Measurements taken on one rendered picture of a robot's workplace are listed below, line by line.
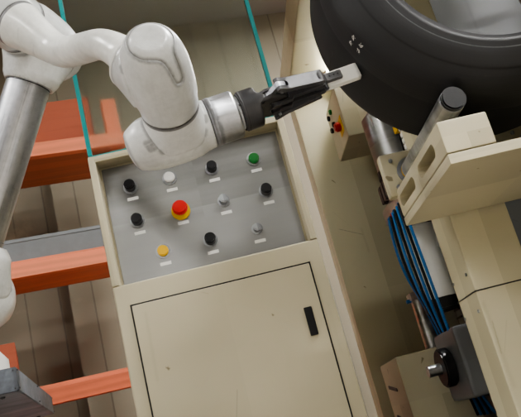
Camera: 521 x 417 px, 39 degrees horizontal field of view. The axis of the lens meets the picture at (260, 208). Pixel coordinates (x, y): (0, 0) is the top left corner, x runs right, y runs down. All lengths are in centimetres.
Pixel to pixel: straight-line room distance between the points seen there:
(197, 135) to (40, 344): 392
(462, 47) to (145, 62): 54
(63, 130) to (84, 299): 125
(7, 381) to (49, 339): 383
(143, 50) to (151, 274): 93
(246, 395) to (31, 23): 99
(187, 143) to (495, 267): 71
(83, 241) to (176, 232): 208
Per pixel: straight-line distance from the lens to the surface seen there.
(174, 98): 118
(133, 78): 116
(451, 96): 129
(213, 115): 129
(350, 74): 138
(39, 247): 403
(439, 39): 131
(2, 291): 171
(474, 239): 161
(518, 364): 158
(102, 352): 492
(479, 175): 136
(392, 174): 159
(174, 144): 126
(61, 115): 437
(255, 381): 185
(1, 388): 127
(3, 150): 171
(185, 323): 187
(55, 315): 511
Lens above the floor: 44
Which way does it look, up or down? 17 degrees up
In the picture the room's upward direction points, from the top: 15 degrees counter-clockwise
